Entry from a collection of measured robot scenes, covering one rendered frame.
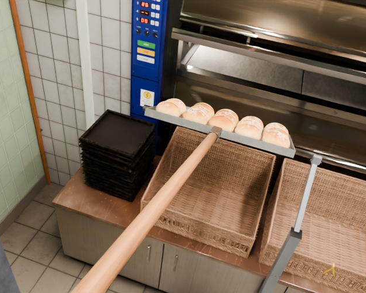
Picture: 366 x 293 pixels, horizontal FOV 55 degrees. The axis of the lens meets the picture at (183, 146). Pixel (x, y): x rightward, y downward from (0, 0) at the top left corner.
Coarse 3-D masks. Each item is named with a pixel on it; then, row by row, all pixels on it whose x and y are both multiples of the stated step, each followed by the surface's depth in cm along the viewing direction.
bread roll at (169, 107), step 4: (160, 104) 134; (164, 104) 133; (168, 104) 133; (172, 104) 133; (176, 104) 134; (156, 108) 135; (160, 108) 133; (164, 108) 132; (168, 108) 132; (172, 108) 132; (176, 108) 133; (164, 112) 133; (168, 112) 132; (172, 112) 132; (176, 112) 133; (180, 112) 134
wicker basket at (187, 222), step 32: (160, 160) 177; (224, 160) 190; (256, 160) 185; (192, 192) 191; (224, 192) 193; (256, 192) 192; (160, 224) 171; (192, 224) 162; (224, 224) 176; (256, 224) 158
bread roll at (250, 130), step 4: (240, 124) 129; (244, 124) 128; (248, 124) 128; (252, 124) 128; (236, 128) 129; (240, 128) 128; (244, 128) 127; (248, 128) 127; (252, 128) 127; (256, 128) 127; (236, 132) 129; (240, 132) 128; (244, 132) 127; (248, 132) 127; (252, 132) 126; (256, 132) 127; (260, 132) 128; (248, 136) 127; (252, 136) 127; (256, 136) 127; (260, 136) 128
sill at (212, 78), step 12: (180, 72) 173; (192, 72) 171; (204, 72) 172; (216, 84) 171; (228, 84) 169; (240, 84) 167; (252, 84) 168; (264, 96) 166; (276, 96) 165; (288, 96) 163; (300, 96) 165; (312, 108) 163; (324, 108) 161; (336, 108) 160; (348, 108) 161; (360, 120) 159
